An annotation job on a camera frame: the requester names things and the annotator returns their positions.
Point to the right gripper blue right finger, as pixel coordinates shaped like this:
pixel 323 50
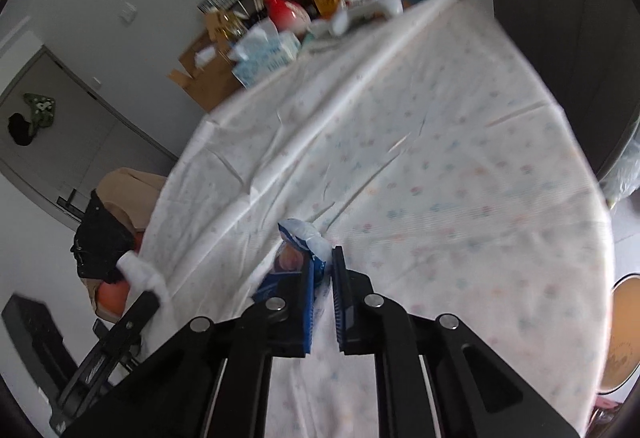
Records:
pixel 337 288

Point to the white game controller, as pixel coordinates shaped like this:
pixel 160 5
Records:
pixel 352 12

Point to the grey dining chair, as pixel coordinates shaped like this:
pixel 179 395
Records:
pixel 587 54

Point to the clear plastic garbage bag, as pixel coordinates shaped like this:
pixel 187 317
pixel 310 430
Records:
pixel 623 178

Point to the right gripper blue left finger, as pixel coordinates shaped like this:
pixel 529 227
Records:
pixel 307 304

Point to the blue tissue box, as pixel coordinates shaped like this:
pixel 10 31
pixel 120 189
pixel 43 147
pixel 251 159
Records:
pixel 262 51

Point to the black tablet stand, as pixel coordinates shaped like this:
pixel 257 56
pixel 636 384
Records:
pixel 39 344

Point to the grey door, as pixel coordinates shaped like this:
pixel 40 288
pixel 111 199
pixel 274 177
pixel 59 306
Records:
pixel 87 140

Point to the blue snack packet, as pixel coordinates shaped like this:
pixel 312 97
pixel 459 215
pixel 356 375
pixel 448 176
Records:
pixel 299 239

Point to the white floral tablecloth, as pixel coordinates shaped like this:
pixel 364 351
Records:
pixel 428 148

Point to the red white bottle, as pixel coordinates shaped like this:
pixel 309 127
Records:
pixel 287 16

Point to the open brown cardboard box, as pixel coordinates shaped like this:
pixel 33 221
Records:
pixel 206 75

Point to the clothes pile on chair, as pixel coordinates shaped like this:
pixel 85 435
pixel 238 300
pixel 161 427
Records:
pixel 119 210

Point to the beige round trash bin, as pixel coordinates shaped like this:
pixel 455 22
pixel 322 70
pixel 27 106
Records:
pixel 623 350

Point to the white plastic bag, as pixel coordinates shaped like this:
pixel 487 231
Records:
pixel 142 276

